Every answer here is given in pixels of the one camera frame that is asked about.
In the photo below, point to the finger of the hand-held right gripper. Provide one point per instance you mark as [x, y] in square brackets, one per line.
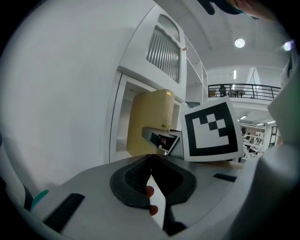
[146, 132]

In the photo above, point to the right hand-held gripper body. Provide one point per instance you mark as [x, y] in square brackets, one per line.
[211, 131]

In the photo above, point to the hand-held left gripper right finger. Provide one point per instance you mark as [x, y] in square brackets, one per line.
[199, 182]

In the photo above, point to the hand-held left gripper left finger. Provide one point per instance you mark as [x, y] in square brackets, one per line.
[98, 199]

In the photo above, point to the person's left hand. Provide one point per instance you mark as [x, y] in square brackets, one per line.
[152, 192]

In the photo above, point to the white upper cabinet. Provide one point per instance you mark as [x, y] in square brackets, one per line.
[112, 131]

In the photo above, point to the white open shelf unit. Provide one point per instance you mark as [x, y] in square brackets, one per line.
[194, 77]

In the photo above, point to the teal round object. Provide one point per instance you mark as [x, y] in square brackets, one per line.
[39, 198]

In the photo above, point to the black metal railing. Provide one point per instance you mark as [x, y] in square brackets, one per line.
[257, 87]

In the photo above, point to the light grey printed t-shirt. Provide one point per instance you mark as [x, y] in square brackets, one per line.
[286, 112]

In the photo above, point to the white cabinet with glass door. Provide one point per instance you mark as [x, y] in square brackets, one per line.
[164, 54]

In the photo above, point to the round ceiling light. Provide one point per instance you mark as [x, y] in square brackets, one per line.
[288, 46]
[239, 43]

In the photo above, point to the black head-mounted camera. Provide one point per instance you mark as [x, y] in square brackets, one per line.
[207, 7]

